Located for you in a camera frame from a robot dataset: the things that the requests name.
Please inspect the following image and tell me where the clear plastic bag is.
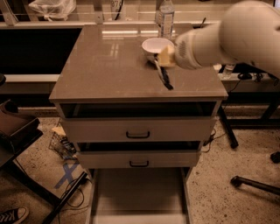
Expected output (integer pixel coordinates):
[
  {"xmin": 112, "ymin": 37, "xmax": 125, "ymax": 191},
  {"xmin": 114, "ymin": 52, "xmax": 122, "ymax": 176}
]
[{"xmin": 28, "ymin": 0, "xmax": 76, "ymax": 21}]

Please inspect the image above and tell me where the drawer with black handle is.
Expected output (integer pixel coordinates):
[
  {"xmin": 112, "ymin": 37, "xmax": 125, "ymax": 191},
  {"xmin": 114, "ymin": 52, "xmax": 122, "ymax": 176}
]
[
  {"xmin": 62, "ymin": 115, "xmax": 216, "ymax": 143},
  {"xmin": 77, "ymin": 141, "xmax": 200, "ymax": 169}
]

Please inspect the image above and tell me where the wire basket on floor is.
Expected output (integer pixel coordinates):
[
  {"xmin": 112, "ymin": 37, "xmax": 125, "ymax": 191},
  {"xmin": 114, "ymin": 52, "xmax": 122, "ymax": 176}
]
[{"xmin": 49, "ymin": 133, "xmax": 76, "ymax": 160}]

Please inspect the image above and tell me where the black and white sneaker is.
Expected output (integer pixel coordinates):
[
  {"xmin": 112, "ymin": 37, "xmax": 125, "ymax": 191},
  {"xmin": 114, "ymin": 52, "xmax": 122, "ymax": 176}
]
[{"xmin": 0, "ymin": 207, "xmax": 29, "ymax": 224}]

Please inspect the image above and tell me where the black chair leg with caster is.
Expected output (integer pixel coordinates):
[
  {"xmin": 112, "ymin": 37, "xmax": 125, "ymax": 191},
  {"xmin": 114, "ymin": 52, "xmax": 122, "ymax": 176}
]
[{"xmin": 230, "ymin": 176, "xmax": 280, "ymax": 195}]

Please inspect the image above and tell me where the black computer mouse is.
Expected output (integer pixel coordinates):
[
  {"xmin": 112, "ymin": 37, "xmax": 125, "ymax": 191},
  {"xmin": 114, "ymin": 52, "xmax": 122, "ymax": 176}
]
[{"xmin": 237, "ymin": 73, "xmax": 252, "ymax": 81}]

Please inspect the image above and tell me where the clear water bottle on cabinet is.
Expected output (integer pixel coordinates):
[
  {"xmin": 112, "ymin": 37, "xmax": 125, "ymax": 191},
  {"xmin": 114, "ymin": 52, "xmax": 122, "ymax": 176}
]
[{"xmin": 158, "ymin": 0, "xmax": 175, "ymax": 39}]

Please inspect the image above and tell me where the open bottom drawer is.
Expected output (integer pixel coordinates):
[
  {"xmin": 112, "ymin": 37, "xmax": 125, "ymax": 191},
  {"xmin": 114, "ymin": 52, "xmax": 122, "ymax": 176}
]
[{"xmin": 86, "ymin": 168, "xmax": 193, "ymax": 224}]

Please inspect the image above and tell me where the black floor cable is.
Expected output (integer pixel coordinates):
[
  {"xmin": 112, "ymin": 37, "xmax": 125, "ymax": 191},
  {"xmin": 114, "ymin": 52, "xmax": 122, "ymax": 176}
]
[{"xmin": 57, "ymin": 176, "xmax": 91, "ymax": 224}]

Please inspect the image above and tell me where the blue tape cross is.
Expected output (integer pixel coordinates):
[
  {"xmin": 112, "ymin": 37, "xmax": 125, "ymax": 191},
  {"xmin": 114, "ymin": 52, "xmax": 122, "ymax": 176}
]
[{"xmin": 54, "ymin": 161, "xmax": 79, "ymax": 189}]

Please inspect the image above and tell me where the top drawer with black handle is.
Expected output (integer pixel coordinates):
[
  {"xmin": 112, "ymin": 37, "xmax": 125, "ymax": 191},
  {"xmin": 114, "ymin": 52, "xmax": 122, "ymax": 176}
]
[{"xmin": 62, "ymin": 115, "xmax": 216, "ymax": 143}]

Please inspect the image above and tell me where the brown chair seat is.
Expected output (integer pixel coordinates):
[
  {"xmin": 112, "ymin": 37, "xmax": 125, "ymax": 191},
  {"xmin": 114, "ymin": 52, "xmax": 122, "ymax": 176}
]
[{"xmin": 0, "ymin": 100, "xmax": 43, "ymax": 168}]

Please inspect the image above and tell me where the grey drawer cabinet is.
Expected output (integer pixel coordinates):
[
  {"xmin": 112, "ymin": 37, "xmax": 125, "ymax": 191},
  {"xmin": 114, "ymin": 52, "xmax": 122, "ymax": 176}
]
[{"xmin": 48, "ymin": 24, "xmax": 229, "ymax": 224}]

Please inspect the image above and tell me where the white ceramic bowl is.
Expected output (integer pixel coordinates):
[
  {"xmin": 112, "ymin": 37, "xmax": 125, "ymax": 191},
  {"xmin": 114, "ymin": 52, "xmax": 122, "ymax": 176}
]
[{"xmin": 142, "ymin": 38, "xmax": 174, "ymax": 62}]

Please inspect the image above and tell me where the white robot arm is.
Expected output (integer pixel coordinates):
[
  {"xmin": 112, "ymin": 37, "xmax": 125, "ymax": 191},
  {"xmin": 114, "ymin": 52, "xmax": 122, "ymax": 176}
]
[{"xmin": 157, "ymin": 1, "xmax": 280, "ymax": 78}]

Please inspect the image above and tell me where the white paper cup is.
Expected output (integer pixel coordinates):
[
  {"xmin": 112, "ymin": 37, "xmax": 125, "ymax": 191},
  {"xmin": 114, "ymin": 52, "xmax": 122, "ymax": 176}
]
[{"xmin": 213, "ymin": 64, "xmax": 222, "ymax": 74}]

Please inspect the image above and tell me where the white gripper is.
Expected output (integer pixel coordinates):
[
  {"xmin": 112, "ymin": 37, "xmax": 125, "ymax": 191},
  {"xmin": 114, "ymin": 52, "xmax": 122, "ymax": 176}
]
[{"xmin": 157, "ymin": 28, "xmax": 218, "ymax": 69}]

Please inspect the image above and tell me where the black table leg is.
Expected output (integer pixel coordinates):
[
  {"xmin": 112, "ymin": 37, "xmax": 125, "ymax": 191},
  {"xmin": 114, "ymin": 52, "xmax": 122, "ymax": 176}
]
[{"xmin": 218, "ymin": 107, "xmax": 239, "ymax": 149}]

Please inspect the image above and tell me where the small water bottle on ledge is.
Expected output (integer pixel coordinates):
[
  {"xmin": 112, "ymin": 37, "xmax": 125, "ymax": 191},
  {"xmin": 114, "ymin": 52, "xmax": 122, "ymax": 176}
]
[{"xmin": 221, "ymin": 64, "xmax": 235, "ymax": 80}]

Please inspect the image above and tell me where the middle drawer with black handle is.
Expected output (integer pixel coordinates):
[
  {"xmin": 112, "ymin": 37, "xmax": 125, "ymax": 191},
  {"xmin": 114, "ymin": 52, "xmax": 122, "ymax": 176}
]
[{"xmin": 77, "ymin": 141, "xmax": 200, "ymax": 169}]

